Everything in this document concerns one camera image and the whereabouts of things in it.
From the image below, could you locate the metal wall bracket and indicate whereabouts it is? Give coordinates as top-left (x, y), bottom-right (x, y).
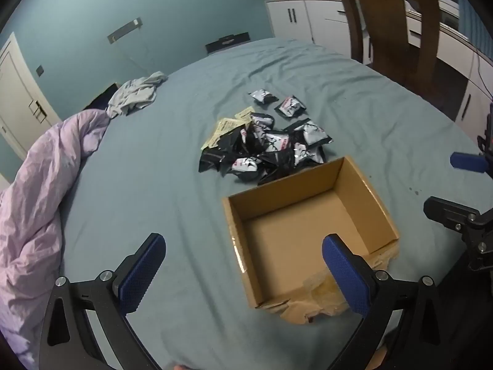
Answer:
top-left (107, 17), bottom-right (143, 44)

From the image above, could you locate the white desk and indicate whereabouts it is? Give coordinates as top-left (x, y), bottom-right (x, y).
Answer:
top-left (404, 0), bottom-right (493, 124)

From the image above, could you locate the dark cloth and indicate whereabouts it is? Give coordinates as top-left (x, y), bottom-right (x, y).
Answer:
top-left (83, 83), bottom-right (118, 110)

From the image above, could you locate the wooden chair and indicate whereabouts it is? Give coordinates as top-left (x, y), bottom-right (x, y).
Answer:
top-left (330, 0), bottom-right (442, 99)

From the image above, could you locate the black cable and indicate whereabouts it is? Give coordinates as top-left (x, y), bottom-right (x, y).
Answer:
top-left (467, 50), bottom-right (493, 99)

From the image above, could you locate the brown cardboard box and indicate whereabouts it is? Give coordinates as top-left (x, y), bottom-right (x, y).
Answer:
top-left (222, 156), bottom-right (400, 324)

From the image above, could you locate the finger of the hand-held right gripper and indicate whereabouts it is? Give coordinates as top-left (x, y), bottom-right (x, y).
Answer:
top-left (450, 152), bottom-right (493, 180)
top-left (424, 196), bottom-right (482, 232)

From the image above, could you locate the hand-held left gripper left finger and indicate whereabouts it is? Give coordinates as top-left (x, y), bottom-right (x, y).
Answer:
top-left (39, 233), bottom-right (167, 370)

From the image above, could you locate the purple duvet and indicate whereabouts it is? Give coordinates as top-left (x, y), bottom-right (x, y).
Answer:
top-left (0, 109), bottom-right (112, 355)

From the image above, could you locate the pile of black snack packets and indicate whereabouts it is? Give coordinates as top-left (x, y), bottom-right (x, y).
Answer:
top-left (198, 112), bottom-right (332, 186)

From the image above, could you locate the metal door handle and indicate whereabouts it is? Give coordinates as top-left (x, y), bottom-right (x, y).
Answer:
top-left (30, 100), bottom-right (47, 124)

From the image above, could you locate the white door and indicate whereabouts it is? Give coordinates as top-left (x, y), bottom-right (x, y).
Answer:
top-left (0, 33), bottom-right (62, 158)

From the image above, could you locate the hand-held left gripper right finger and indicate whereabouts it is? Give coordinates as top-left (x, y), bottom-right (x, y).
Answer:
top-left (323, 234), bottom-right (438, 370)

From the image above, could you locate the black white snack packet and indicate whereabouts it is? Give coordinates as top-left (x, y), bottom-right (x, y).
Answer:
top-left (274, 96), bottom-right (307, 118)
top-left (248, 88), bottom-right (279, 105)

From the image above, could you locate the grey crumpled garment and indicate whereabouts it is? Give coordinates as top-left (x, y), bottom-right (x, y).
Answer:
top-left (106, 71), bottom-right (169, 118)

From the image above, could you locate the white cabinet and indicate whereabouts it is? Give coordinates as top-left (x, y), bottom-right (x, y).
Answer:
top-left (265, 0), bottom-right (372, 64)

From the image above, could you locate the blue curtain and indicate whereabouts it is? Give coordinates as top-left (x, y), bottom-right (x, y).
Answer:
top-left (458, 0), bottom-right (493, 60)

